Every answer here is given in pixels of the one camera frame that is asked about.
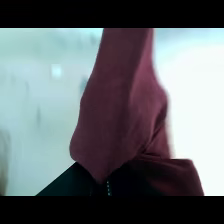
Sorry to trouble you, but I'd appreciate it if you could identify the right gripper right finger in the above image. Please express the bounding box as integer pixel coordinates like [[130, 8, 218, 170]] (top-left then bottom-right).
[[102, 162, 161, 197]]

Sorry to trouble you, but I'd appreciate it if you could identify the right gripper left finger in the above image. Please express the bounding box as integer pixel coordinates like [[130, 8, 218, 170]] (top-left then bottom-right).
[[35, 161, 104, 197]]

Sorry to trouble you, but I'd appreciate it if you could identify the purple shirt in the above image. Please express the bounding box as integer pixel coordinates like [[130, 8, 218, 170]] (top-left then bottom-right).
[[69, 27, 205, 197]]

